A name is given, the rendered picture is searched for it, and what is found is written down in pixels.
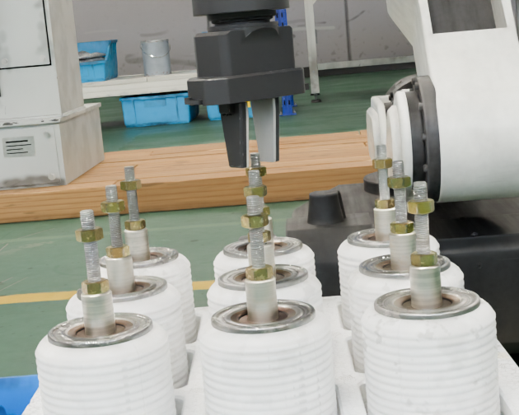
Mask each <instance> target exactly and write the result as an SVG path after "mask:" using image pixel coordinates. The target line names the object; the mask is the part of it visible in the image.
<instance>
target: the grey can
mask: <svg viewBox="0 0 519 415"><path fill-rule="evenodd" d="M169 46H170V43H168V39H163V40H145V41H141V45H140V48H141V50H142V53H143V68H144V76H145V77H154V76H163V75H170V74H172V73H171V60H170V50H169ZM170 49H171V46H170Z"/></svg>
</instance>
